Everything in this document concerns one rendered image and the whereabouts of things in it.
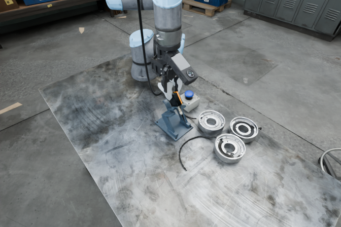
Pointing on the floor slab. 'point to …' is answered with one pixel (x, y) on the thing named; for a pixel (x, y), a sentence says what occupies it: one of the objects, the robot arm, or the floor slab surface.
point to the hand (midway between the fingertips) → (174, 96)
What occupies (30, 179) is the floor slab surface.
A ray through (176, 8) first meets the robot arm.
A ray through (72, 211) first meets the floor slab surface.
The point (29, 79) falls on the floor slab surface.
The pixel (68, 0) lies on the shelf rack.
